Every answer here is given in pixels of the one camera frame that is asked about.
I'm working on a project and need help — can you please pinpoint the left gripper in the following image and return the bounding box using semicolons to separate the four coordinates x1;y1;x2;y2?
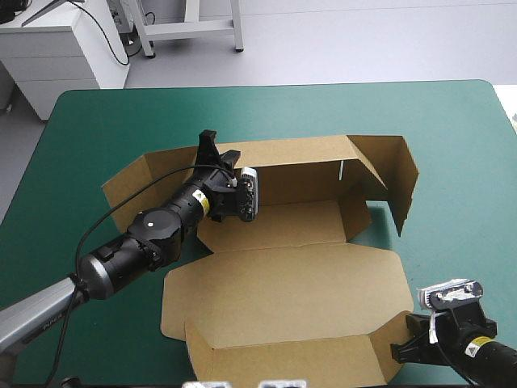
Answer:
192;129;242;223

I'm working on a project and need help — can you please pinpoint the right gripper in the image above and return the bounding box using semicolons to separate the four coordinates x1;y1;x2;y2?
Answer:
389;301;498;365

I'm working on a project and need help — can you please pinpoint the brown cardboard box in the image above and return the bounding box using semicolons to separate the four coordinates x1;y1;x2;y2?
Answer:
101;134;420;386

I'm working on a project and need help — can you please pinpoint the white drawer cabinet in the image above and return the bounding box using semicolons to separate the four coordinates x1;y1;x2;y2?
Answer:
0;5;132;121

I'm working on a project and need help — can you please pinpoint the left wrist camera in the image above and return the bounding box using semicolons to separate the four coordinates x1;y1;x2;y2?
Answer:
233;166;261;224

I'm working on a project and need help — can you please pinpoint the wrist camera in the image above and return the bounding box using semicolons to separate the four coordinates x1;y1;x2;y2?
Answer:
233;166;261;224
418;277;485;312

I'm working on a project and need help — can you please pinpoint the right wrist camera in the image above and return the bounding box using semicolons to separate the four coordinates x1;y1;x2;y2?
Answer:
418;277;485;312

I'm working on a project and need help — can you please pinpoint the white metal frame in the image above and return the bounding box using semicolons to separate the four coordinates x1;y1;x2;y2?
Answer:
107;0;246;61

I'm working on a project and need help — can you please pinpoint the thin black cable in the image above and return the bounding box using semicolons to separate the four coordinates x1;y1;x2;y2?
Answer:
68;0;157;67

